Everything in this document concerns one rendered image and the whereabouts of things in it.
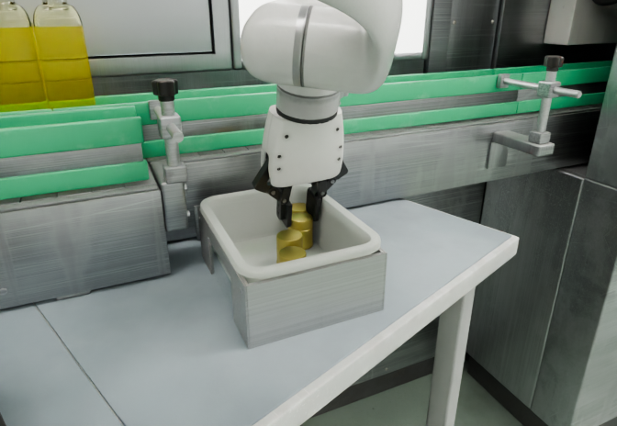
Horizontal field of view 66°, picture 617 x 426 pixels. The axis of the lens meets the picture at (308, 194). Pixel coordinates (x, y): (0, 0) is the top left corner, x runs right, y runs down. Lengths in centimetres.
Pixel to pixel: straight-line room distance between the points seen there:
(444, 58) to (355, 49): 73
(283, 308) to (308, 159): 19
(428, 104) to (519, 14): 46
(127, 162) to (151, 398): 28
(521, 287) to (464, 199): 26
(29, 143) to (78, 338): 22
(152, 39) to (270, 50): 45
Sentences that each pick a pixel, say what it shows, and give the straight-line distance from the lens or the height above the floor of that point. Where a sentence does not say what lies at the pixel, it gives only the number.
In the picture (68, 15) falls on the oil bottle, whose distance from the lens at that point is 71.
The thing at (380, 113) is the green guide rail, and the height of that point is 91.
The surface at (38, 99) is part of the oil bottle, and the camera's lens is 71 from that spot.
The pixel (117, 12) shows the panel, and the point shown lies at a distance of 86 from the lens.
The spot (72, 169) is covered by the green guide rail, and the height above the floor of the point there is 91.
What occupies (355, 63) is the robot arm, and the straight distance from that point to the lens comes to 43.
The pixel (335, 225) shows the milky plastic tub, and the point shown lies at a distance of 63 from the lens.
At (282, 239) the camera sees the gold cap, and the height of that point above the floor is 81.
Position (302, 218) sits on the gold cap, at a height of 81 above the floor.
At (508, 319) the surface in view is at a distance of 141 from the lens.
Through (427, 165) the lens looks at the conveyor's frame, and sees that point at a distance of 91.
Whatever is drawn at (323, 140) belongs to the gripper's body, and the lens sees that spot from 58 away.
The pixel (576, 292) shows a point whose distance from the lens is 124.
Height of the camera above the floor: 109
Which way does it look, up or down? 22 degrees down
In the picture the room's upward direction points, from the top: straight up
